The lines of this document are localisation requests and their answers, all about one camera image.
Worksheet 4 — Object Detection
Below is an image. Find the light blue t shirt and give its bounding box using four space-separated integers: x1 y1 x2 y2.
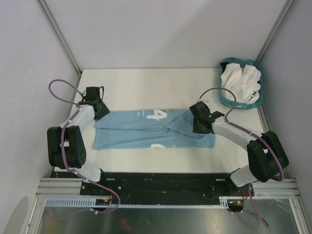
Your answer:
93 109 215 150

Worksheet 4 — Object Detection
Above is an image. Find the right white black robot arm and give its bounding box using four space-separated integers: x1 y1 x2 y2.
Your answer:
190 101 289 195

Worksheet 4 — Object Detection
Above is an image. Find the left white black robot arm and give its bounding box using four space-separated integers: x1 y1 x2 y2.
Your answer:
47 86 110 195

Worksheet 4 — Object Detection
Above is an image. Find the white t shirt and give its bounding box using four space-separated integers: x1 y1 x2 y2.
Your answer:
221 63 261 104

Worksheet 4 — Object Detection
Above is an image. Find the black t shirt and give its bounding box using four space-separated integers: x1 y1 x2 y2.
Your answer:
219 61 229 74

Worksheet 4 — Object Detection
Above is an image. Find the teal laundry basket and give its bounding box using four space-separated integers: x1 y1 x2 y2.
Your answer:
219 58 264 110

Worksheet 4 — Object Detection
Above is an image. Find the left aluminium frame post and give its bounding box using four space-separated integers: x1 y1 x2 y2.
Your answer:
36 0 82 77

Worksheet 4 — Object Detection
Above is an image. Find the aluminium frame post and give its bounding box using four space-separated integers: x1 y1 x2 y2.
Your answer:
255 0 297 63
36 0 82 77

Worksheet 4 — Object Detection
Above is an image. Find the grey slotted cable duct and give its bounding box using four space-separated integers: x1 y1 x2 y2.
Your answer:
44 197 244 208

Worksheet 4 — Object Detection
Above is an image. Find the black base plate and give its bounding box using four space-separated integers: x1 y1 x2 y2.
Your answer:
79 172 255 198

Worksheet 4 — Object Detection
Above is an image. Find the aluminium front rail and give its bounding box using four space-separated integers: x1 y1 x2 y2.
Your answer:
35 178 301 199

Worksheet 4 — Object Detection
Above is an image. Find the right aluminium frame post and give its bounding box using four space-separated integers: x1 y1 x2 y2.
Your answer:
255 0 297 63

